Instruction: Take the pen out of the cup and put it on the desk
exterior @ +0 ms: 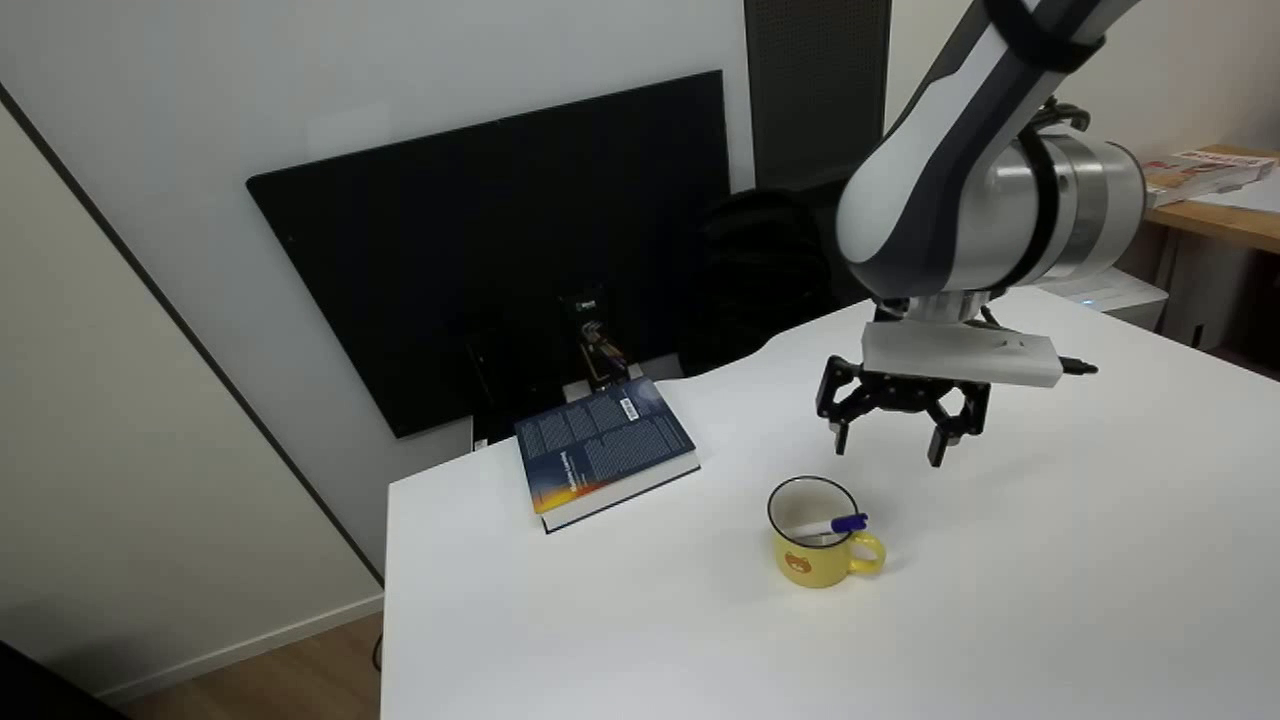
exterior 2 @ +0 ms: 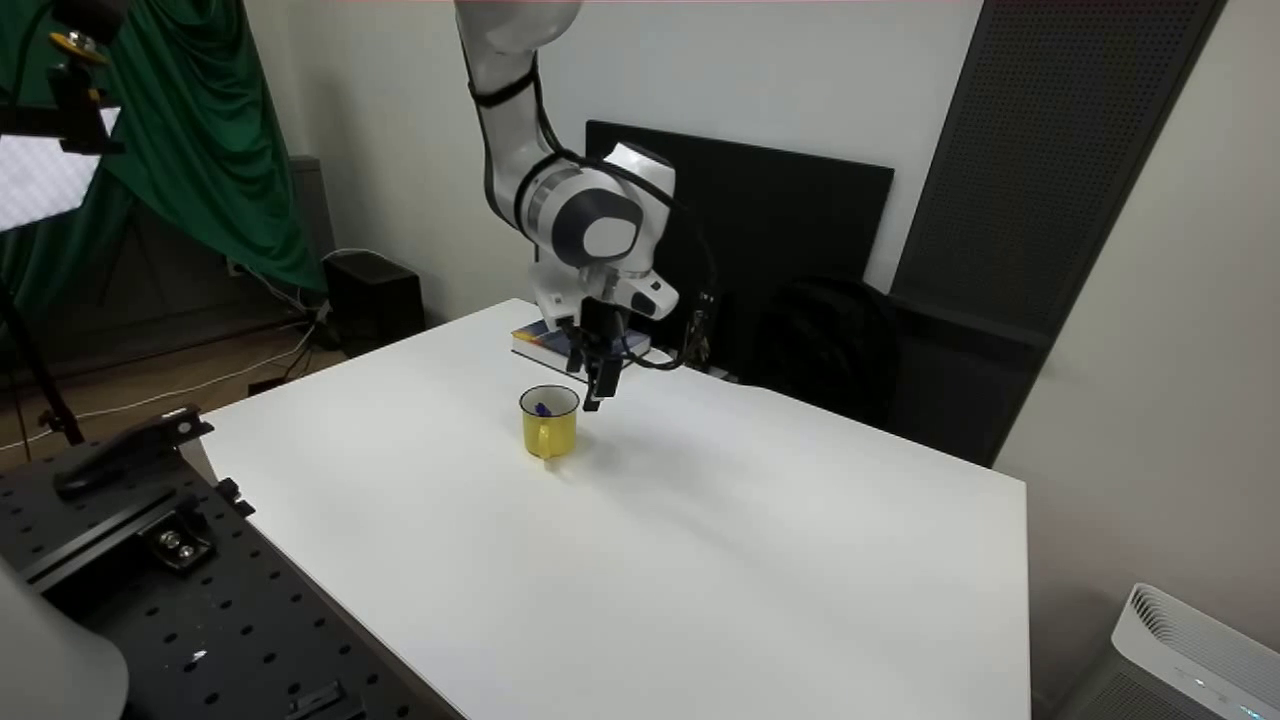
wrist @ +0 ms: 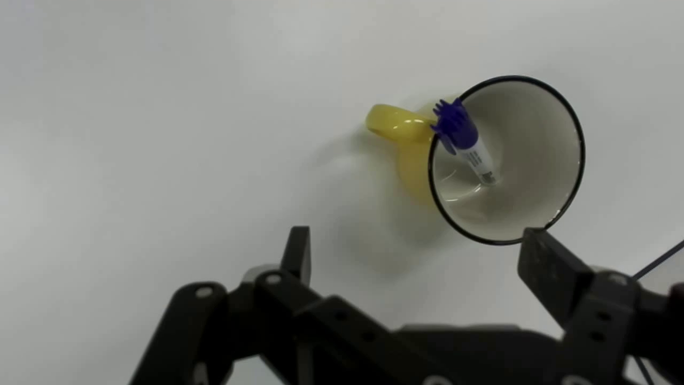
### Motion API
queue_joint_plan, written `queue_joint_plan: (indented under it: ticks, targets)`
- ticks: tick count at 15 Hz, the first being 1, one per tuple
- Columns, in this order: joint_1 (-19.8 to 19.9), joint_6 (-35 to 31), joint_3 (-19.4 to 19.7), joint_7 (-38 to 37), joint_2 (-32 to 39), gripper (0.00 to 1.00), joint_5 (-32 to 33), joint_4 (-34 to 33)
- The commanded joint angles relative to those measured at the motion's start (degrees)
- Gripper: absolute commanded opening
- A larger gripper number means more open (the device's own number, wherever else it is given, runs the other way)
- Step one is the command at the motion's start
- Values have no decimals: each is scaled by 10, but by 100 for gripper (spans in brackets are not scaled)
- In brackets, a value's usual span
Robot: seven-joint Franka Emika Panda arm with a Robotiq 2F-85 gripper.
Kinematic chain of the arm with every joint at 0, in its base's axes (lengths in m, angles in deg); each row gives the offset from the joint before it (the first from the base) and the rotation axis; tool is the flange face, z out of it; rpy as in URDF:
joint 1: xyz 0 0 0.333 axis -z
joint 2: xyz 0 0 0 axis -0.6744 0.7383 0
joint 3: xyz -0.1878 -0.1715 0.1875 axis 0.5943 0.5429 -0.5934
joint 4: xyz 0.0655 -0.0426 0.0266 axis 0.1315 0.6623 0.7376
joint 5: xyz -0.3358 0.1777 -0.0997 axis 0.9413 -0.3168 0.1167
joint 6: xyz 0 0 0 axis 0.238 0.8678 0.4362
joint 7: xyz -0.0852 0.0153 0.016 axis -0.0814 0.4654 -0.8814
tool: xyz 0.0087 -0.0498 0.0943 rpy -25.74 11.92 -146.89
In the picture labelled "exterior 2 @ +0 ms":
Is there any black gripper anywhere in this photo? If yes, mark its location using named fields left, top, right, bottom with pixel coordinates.
left=564, top=297, right=638, bottom=417

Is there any yellow cup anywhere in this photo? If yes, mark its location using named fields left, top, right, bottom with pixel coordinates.
left=517, top=379, right=584, bottom=472

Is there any white rounded robot base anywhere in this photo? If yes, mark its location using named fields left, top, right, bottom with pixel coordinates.
left=0, top=557, right=132, bottom=720

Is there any dark blue book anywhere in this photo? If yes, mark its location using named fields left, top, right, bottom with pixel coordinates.
left=510, top=311, right=658, bottom=393

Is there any black speaker box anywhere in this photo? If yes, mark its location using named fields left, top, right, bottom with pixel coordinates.
left=320, top=248, right=434, bottom=351

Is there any black flat monitor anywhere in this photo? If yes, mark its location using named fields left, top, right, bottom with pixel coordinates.
left=582, top=116, right=897, bottom=362

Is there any black perforated breadboard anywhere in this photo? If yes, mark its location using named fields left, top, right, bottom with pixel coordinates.
left=0, top=445, right=465, bottom=720

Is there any green curtain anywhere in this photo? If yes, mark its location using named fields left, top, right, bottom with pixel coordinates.
left=0, top=0, right=332, bottom=315

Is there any black clamp bar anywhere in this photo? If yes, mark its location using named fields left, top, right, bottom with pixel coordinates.
left=51, top=404, right=217, bottom=503

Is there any black light stand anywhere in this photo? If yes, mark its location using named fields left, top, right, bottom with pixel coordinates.
left=0, top=284, right=90, bottom=450

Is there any white light panel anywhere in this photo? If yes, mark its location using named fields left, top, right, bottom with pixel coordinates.
left=0, top=102, right=129, bottom=238

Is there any white bin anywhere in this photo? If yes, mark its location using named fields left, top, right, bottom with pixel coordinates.
left=1055, top=578, right=1280, bottom=720

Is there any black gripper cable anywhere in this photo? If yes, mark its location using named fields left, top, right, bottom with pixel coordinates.
left=621, top=330, right=694, bottom=375

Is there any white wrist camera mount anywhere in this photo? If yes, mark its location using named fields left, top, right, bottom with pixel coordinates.
left=606, top=269, right=685, bottom=328

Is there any small black bracket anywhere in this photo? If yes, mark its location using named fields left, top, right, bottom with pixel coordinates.
left=148, top=517, right=221, bottom=575

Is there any dark grey wall panel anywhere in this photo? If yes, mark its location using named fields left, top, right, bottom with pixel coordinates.
left=884, top=0, right=1231, bottom=472

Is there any black camera mount head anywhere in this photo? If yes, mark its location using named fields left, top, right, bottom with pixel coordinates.
left=45, top=0, right=129, bottom=159

